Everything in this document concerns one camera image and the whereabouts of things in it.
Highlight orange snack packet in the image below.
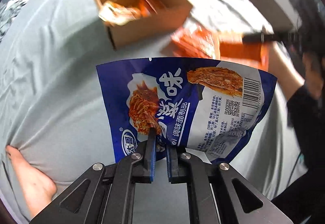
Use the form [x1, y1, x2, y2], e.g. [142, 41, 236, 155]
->
[215, 32, 269, 71]

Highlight pink spicy stick packet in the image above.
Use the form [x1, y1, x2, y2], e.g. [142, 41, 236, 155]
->
[161, 24, 220, 60]

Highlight blue noodle snack bag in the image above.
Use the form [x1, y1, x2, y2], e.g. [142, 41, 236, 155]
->
[96, 57, 276, 163]

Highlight person right hand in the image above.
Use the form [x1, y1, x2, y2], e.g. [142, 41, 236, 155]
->
[302, 53, 324, 100]

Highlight bare left foot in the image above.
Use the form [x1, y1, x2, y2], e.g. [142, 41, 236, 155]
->
[5, 145, 57, 218]

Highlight cardboard box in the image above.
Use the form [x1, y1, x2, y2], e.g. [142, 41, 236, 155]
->
[94, 0, 193, 50]

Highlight light blue bed sheet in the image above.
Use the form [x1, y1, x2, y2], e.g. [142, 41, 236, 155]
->
[1, 0, 305, 223]

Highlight yellow white snack bag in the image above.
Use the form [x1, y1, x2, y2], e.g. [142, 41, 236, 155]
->
[98, 1, 142, 26]

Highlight crumpled blue blanket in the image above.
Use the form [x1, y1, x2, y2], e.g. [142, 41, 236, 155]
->
[0, 0, 27, 42]

